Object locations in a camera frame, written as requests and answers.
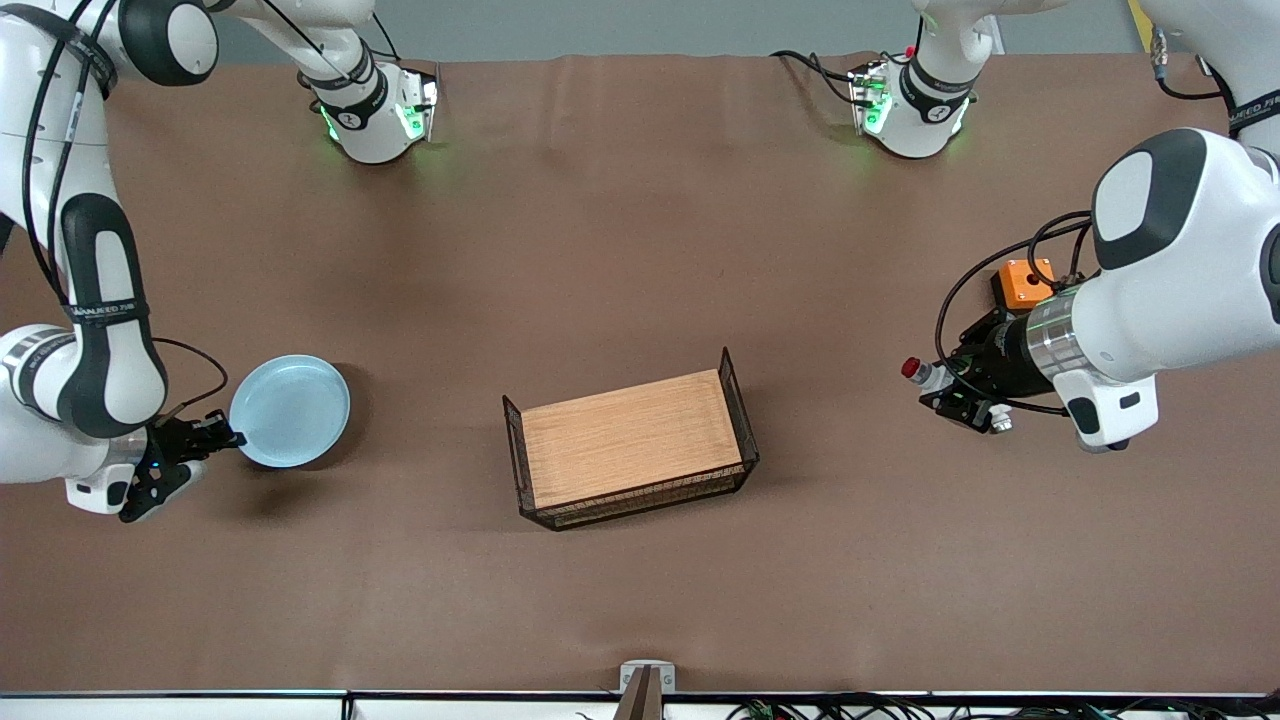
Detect black arm base cable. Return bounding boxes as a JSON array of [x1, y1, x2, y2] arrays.
[[769, 49, 863, 107]]

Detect brown table cloth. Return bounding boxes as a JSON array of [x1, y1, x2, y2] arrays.
[[0, 52, 1280, 694]]

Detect white table edge rail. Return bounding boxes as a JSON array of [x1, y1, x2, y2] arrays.
[[0, 690, 1280, 720]]

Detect orange button box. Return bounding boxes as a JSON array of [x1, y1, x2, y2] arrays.
[[991, 258, 1058, 312]]

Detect wooden tray with wire sides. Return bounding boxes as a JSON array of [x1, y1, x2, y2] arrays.
[[502, 347, 761, 532]]

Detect red button with green block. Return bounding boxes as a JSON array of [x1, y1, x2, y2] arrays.
[[901, 356, 953, 395]]

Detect tangled black cable bundle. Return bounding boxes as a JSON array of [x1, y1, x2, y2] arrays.
[[725, 693, 1280, 720]]

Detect light blue round plate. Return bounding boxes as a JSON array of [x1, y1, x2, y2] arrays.
[[229, 355, 353, 470]]

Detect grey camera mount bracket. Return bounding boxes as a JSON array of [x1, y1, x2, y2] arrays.
[[618, 660, 677, 720]]

